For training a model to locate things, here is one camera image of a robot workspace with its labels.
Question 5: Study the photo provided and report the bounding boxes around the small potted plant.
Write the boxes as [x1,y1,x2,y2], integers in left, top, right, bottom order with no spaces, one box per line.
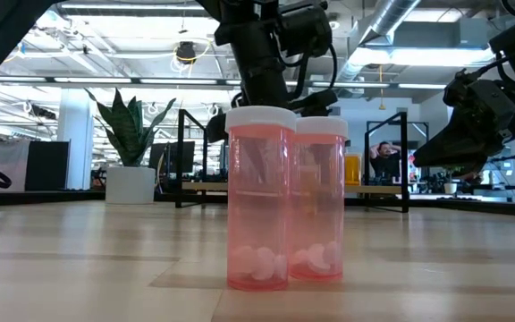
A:
[440,165,462,195]

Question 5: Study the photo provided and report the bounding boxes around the black metal rack frame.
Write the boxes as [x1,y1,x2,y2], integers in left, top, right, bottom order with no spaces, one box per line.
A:
[367,119,431,193]

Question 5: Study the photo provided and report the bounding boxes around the pink pill bottle white cap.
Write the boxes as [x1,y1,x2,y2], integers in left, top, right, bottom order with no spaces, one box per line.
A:
[289,116,350,283]
[224,106,298,292]

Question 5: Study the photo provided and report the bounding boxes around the wooden shelf with black legs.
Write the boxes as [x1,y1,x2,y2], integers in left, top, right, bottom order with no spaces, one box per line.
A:
[175,108,410,214]

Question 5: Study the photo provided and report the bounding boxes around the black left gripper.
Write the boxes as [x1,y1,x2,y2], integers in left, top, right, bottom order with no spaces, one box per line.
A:
[206,88,340,145]

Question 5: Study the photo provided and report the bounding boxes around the black aluminium table frame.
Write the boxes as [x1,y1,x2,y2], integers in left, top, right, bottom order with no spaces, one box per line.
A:
[0,190,515,219]

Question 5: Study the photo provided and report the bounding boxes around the white building column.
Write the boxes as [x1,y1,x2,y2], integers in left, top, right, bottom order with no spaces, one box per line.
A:
[56,87,94,191]

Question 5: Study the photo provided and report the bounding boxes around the black partition panel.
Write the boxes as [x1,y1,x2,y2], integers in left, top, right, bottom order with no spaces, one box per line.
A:
[24,140,71,192]

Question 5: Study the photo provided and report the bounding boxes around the orange pill bottle white cap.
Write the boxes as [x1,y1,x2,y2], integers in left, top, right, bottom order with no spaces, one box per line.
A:
[344,152,363,186]

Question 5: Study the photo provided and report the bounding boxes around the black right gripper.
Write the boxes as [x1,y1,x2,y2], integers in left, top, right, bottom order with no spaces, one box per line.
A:
[412,66,515,176]

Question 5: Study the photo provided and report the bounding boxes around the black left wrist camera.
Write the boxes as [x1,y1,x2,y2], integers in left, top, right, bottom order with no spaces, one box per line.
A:
[278,3,333,58]

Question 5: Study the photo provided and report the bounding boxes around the colourful wall poster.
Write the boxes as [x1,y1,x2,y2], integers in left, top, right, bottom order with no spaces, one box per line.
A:
[407,148,423,180]

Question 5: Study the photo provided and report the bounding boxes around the large ceiling light panel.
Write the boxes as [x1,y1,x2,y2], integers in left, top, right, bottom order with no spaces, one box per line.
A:
[350,47,495,68]

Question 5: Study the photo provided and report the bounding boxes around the dark desk monitor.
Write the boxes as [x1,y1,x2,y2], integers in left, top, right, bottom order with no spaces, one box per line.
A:
[148,140,196,175]

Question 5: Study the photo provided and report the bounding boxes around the person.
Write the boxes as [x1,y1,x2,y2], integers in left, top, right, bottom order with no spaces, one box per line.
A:
[367,140,404,180]

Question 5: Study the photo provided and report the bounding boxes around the black overhead camera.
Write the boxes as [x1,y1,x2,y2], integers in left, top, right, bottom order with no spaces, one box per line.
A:
[174,40,198,64]

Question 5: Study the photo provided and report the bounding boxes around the snake plant in white pot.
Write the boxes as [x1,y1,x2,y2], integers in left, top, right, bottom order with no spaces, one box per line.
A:
[85,87,178,206]

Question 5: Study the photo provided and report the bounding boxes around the ceiling light strip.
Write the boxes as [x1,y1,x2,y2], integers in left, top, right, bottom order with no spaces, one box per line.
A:
[398,82,447,89]
[139,78,218,85]

